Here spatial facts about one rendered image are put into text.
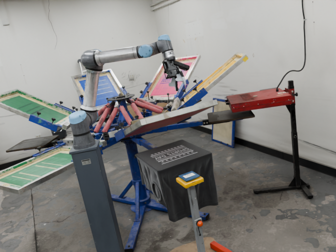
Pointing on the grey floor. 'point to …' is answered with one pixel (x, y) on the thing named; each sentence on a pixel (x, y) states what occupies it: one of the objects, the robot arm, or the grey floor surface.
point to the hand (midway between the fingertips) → (181, 88)
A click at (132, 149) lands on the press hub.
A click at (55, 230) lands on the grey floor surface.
